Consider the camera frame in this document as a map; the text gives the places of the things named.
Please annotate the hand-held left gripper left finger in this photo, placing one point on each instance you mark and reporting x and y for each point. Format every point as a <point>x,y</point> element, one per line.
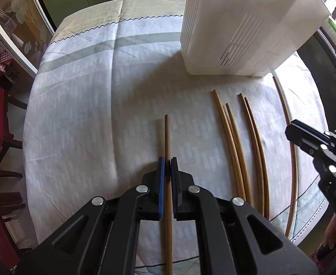
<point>162,189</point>

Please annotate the white plastic utensil holder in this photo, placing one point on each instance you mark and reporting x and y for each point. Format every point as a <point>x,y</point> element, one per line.
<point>242,20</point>

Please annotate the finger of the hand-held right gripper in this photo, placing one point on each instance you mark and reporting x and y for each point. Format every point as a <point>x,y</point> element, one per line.
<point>302,140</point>
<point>311,129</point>

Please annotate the grey green patterned tablecloth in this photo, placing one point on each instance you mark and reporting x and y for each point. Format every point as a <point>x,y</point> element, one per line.
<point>99,106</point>

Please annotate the group of wooden chopsticks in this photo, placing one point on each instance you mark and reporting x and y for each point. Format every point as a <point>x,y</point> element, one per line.
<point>216,97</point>

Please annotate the dark brown single chopstick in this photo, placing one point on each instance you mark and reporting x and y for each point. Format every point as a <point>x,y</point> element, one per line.
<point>166,137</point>

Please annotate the glass sliding door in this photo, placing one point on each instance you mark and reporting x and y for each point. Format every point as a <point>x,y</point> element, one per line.
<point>27,25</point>

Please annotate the person's right hand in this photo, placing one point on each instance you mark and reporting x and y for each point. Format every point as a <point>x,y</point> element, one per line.
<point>335,232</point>

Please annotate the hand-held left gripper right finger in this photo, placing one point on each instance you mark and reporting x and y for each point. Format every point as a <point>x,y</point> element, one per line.
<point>174,189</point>

